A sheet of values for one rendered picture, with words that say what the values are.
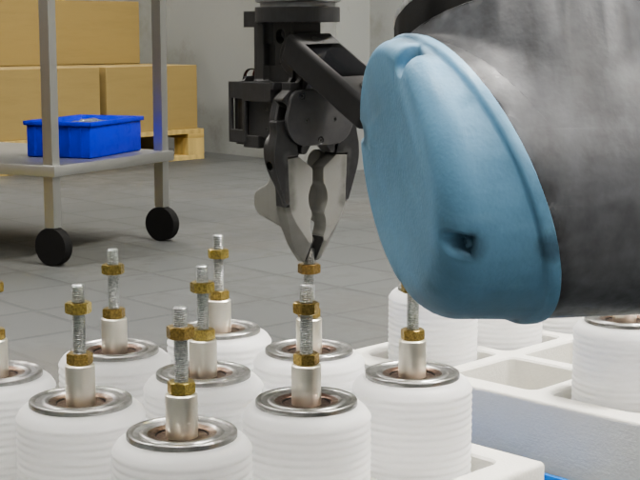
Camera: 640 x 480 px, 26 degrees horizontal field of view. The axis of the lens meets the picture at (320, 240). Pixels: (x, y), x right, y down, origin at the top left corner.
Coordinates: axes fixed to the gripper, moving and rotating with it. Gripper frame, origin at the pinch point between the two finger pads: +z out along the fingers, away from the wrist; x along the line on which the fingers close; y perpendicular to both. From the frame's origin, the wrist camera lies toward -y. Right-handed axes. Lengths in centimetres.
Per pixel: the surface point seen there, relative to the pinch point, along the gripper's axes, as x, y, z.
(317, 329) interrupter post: 0.0, -0.4, 7.1
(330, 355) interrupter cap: 0.7, -2.9, 8.8
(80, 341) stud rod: 23.7, -1.5, 4.4
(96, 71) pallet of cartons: -211, 376, -2
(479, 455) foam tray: -6.1, -13.6, 16.4
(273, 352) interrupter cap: 3.6, 1.0, 8.8
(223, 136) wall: -284, 394, 27
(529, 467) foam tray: -7.0, -18.1, 16.4
